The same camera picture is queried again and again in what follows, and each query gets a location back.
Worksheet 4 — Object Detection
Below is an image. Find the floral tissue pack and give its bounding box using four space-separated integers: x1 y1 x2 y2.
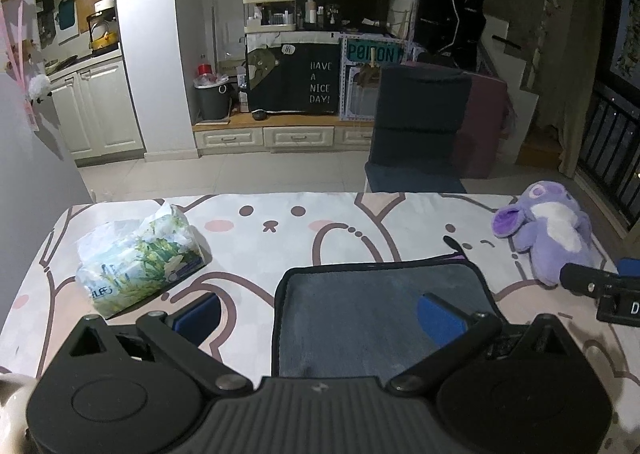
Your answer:
75 200 214 320

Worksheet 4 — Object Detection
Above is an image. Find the white shelf rack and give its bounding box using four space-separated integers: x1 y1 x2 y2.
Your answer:
243 0 299 34

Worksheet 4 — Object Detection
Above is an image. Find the black printed cloth cover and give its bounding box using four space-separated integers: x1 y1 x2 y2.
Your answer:
247 41 344 116

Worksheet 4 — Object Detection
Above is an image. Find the white kitchen cabinet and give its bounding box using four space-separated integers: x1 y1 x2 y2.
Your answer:
49 56 145 166

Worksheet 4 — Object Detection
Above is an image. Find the grey trash bin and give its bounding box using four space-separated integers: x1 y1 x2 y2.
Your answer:
194 80 235 123

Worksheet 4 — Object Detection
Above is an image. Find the green sign board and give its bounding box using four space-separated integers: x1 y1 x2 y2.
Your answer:
345 41 405 66

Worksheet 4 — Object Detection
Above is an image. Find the dark blue folding floor chair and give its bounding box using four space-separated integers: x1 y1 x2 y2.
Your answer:
364 65 474 195

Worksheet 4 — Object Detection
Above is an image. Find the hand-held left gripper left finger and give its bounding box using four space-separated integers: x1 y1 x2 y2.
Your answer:
64 293 254 396

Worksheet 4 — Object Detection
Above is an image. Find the black window railing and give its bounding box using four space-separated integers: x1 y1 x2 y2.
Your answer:
575 79 640 236

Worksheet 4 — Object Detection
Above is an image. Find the purple plush toy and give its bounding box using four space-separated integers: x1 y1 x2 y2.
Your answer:
491 181 609 288

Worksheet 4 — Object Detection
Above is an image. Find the yellow pot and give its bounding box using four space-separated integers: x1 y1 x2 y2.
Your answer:
89 30 121 54

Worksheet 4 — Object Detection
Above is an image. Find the white drawer bench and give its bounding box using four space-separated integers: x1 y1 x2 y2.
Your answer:
192 114 377 156

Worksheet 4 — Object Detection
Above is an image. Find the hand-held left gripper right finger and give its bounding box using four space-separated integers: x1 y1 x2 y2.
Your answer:
386 293 576 396

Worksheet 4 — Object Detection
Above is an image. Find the dark framed picture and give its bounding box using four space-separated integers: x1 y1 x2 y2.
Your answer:
607 0 640 84

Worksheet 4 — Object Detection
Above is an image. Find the small white plush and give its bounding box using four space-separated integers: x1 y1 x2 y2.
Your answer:
27 74 54 104

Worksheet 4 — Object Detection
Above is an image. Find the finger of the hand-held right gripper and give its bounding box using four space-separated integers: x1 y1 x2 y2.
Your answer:
559 262 621 296

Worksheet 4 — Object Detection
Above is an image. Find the grey towel with dark edge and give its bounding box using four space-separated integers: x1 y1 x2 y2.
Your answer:
273 256 502 381

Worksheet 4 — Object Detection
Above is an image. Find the beige curtain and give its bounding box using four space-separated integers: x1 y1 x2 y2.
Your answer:
556 0 610 180

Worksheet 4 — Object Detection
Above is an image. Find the grey refrigerator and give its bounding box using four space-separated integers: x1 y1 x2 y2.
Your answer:
0 68 95 266

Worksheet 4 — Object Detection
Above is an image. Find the maroon cushion block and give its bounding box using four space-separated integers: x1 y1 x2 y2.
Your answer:
451 73 512 180

